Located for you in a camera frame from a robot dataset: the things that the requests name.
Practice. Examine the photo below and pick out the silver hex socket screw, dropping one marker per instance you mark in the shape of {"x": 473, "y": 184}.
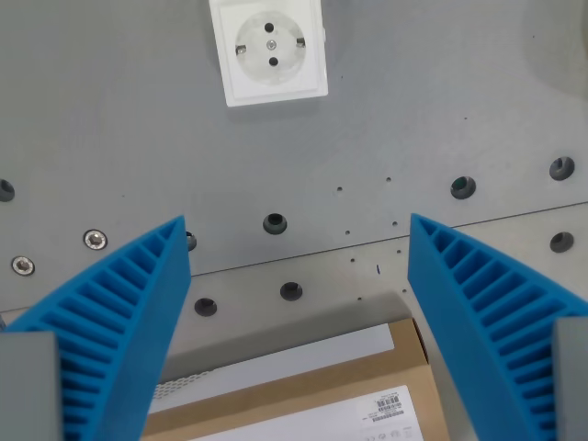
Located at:
{"x": 95, "y": 239}
{"x": 23, "y": 265}

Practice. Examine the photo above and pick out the white wall power socket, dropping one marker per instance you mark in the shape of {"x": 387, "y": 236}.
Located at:
{"x": 271, "y": 50}

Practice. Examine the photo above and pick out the pale grey sheet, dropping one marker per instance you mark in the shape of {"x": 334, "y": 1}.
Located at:
{"x": 275, "y": 351}

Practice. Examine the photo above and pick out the brown cardboard box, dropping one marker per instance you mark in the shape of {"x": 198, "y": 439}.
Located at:
{"x": 294, "y": 386}

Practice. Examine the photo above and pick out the white barcode label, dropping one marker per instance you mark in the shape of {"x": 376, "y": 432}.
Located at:
{"x": 367, "y": 415}

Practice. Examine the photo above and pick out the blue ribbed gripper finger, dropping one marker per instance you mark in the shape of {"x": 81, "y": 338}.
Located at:
{"x": 441, "y": 294}
{"x": 138, "y": 294}

